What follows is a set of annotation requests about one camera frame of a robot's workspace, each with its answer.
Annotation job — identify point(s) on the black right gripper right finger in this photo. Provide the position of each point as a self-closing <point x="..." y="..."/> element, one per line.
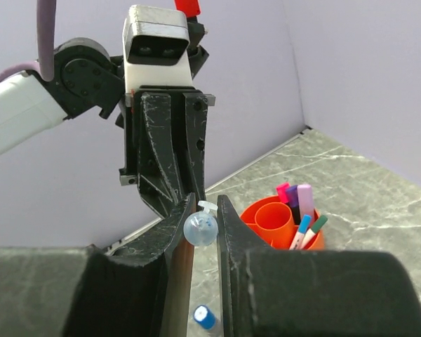
<point x="272" y="292"/>

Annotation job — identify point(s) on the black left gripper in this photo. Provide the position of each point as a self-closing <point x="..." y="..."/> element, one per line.
<point x="158" y="173"/>

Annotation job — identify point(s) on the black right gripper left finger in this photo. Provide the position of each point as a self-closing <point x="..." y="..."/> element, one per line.
<point x="142" y="289"/>

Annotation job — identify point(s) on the blue capped white marker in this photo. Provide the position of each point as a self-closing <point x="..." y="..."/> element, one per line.
<point x="301" y="232"/>

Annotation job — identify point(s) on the green capped white marker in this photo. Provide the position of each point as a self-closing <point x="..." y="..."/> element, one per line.
<point x="313" y="239"/>

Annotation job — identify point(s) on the blue pen cap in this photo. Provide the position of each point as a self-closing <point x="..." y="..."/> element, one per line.
<point x="201" y="227"/>

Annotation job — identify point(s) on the pink capped black highlighter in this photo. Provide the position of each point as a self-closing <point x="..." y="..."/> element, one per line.
<point x="281" y="192"/>

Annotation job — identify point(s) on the light purple highlighter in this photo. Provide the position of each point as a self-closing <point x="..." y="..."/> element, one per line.
<point x="306" y="202"/>

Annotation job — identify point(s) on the purple capped black highlighter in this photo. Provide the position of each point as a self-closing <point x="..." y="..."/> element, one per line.
<point x="293" y="203"/>

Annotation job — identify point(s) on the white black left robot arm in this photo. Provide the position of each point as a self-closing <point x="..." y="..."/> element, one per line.
<point x="85" y="76"/>

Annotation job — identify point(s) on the blue glue stick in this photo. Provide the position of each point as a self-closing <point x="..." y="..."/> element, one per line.
<point x="204" y="317"/>

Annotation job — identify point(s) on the orange round divided container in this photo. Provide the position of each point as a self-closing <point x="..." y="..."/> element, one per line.
<point x="272" y="221"/>

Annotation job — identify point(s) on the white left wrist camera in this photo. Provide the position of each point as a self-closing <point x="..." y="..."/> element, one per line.
<point x="155" y="42"/>

